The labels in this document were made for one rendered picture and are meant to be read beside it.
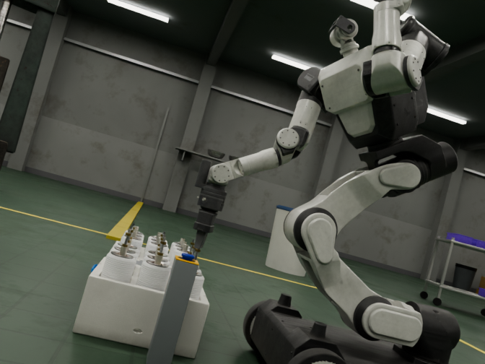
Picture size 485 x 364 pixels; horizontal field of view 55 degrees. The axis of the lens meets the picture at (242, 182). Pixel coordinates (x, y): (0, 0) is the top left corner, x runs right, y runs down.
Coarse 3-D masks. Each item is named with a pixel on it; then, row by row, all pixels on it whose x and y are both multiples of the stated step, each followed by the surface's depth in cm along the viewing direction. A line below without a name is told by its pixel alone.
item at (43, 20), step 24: (24, 0) 467; (48, 0) 476; (0, 24) 469; (48, 24) 482; (0, 72) 464; (24, 72) 475; (24, 96) 476; (0, 120) 470; (24, 120) 480; (0, 144) 455; (0, 168) 458
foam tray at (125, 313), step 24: (96, 288) 143; (120, 288) 144; (144, 288) 146; (96, 312) 143; (120, 312) 144; (144, 312) 145; (192, 312) 148; (96, 336) 143; (120, 336) 144; (144, 336) 145; (192, 336) 148
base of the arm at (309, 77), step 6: (306, 72) 171; (312, 72) 169; (318, 72) 166; (300, 78) 171; (306, 78) 169; (312, 78) 167; (300, 84) 169; (306, 84) 167; (312, 84) 165; (318, 84) 165; (306, 90) 166; (312, 90) 165; (318, 90) 166; (318, 96) 167; (324, 108) 171
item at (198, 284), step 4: (196, 276) 152; (196, 280) 151; (200, 280) 152; (196, 284) 152; (200, 284) 153; (192, 288) 151; (196, 288) 152; (200, 288) 153; (192, 292) 151; (196, 292) 152; (200, 292) 154; (192, 296) 151; (196, 296) 152
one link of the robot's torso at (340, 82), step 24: (336, 72) 149; (360, 72) 141; (336, 96) 152; (360, 96) 144; (408, 96) 148; (360, 120) 148; (384, 120) 144; (408, 120) 148; (360, 144) 156; (384, 144) 150
